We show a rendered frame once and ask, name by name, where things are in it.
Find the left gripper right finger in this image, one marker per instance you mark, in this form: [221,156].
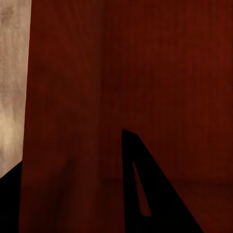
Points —
[169,213]

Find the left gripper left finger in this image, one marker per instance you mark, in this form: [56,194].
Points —
[10,186]

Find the storage box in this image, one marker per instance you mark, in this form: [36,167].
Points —
[162,69]

